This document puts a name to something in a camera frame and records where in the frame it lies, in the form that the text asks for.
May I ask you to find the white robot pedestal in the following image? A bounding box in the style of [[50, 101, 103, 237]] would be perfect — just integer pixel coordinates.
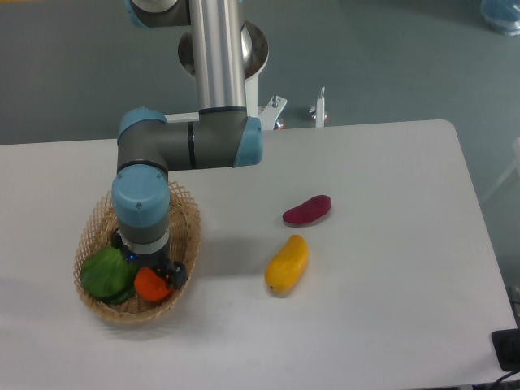
[[165, 20, 288, 131]]

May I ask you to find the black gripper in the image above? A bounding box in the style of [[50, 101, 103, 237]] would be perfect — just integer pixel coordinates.
[[110, 229, 187, 290]]

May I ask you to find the woven wicker basket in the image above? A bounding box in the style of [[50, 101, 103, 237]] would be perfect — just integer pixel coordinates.
[[73, 182, 200, 324]]

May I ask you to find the blue bag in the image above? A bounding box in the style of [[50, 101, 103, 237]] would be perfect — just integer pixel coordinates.
[[480, 0, 519, 36]]

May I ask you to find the black device with cable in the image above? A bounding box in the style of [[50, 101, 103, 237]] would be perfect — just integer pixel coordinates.
[[491, 328, 519, 388]]

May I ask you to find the purple sweet potato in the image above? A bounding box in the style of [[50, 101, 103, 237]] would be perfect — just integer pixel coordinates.
[[282, 195, 332, 225]]

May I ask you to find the yellow mango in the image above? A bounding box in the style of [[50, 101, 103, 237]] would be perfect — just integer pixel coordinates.
[[264, 235, 310, 295]]

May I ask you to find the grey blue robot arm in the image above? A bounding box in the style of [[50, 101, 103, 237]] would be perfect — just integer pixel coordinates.
[[111, 1, 262, 289]]

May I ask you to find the white levelling foot bracket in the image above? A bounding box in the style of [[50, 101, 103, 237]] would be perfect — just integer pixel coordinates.
[[309, 86, 328, 128]]

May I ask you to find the green bok choy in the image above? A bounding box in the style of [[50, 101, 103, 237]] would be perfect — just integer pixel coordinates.
[[80, 245, 139, 305]]

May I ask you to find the orange fruit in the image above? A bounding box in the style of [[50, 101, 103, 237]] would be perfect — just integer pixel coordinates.
[[134, 267, 174, 302]]

